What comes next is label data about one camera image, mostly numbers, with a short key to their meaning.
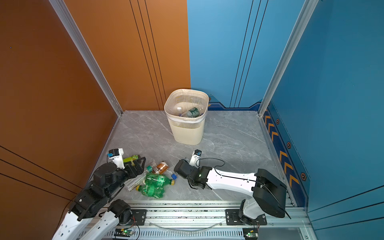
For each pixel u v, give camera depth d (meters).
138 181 0.80
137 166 0.62
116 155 0.60
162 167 0.85
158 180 0.79
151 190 0.81
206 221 0.73
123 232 0.71
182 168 0.60
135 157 0.89
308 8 0.70
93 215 0.48
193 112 0.90
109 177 0.51
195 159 0.72
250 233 0.71
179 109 1.01
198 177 0.56
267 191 0.41
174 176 0.85
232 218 0.72
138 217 0.74
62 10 0.70
